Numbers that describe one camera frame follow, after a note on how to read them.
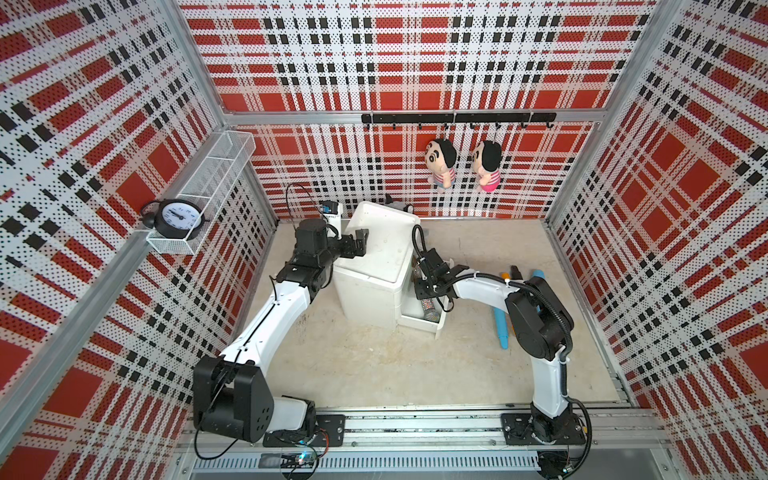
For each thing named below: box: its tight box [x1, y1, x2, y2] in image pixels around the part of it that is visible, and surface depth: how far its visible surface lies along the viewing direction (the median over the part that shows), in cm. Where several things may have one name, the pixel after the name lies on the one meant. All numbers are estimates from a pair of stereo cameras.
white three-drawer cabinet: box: [333, 201, 421, 329], surface depth 81 cm
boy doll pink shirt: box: [473, 140, 503, 193], surface depth 97 cm
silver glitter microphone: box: [421, 299, 440, 322], surface depth 92 cm
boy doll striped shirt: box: [425, 138, 457, 190], surface depth 96 cm
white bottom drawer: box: [398, 277, 448, 334], surface depth 90 cm
